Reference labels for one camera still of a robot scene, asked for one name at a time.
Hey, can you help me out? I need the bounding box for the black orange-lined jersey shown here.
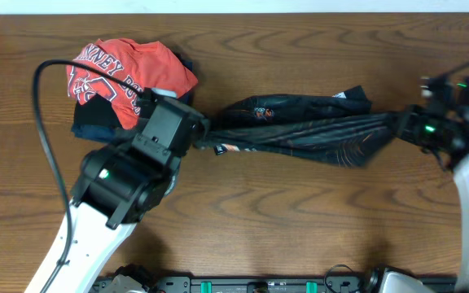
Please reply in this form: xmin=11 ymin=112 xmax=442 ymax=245
xmin=195 ymin=85 xmax=397 ymax=168

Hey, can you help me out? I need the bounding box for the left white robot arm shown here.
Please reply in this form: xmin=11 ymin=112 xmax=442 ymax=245
xmin=26 ymin=113 xmax=209 ymax=292

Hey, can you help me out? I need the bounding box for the orange printed t-shirt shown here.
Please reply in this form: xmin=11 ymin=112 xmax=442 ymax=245
xmin=66 ymin=38 xmax=198 ymax=129

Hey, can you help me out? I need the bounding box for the navy folded shirt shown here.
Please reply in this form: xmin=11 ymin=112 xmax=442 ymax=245
xmin=70 ymin=52 xmax=197 ymax=144

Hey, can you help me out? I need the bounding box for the black folded shirt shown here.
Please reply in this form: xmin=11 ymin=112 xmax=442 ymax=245
xmin=73 ymin=95 xmax=121 ymax=129

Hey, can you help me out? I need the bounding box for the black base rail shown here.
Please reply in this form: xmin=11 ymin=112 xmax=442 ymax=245
xmin=91 ymin=264 xmax=459 ymax=293

